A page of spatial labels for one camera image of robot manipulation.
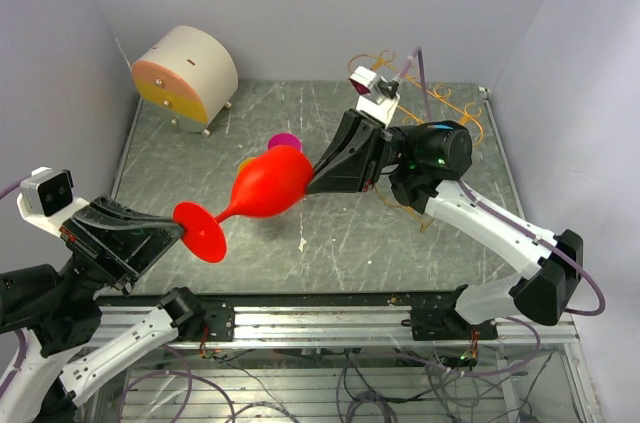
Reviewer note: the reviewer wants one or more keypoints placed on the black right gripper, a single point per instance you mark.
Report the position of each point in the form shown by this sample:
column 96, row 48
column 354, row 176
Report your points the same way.
column 350, row 163

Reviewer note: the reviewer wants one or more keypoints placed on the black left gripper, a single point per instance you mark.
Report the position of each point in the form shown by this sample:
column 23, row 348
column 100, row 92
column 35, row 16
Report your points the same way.
column 119, row 240

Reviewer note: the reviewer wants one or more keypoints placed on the pink wine glass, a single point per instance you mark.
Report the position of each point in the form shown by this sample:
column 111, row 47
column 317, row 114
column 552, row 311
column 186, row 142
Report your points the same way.
column 285, row 139

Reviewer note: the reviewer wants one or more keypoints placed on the red wine glass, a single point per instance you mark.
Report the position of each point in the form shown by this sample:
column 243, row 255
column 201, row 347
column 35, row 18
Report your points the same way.
column 267, row 186

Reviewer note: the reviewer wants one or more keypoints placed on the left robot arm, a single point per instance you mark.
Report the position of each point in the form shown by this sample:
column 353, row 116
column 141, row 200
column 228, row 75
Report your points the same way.
column 54, row 312

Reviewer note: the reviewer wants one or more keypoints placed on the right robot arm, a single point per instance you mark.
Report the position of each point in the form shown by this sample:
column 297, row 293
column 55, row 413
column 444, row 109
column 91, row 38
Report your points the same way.
column 427, row 163

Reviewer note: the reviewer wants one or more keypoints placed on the round beige drawer cabinet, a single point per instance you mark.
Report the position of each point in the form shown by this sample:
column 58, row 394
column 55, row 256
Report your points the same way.
column 188, row 76

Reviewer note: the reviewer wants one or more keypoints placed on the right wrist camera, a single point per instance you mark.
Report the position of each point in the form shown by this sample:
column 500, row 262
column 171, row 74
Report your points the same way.
column 378, row 97

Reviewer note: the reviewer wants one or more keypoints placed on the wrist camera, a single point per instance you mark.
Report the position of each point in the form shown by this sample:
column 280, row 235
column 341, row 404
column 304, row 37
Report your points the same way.
column 378, row 97
column 46, row 200

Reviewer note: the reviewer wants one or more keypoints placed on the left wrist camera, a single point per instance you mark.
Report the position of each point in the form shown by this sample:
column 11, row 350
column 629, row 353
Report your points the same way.
column 46, row 200

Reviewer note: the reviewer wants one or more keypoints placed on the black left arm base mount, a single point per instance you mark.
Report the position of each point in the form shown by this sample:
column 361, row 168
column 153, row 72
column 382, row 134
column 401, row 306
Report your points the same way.
column 219, row 324

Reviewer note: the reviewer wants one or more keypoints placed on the gold wire wine glass rack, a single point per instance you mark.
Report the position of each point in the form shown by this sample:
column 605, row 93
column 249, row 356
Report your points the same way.
column 439, row 98

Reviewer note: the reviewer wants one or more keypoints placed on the aluminium frame rail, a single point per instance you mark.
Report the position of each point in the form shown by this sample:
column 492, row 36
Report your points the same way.
column 315, row 327

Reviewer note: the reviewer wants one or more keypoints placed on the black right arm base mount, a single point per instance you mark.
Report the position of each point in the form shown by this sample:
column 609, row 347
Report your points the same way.
column 432, row 317

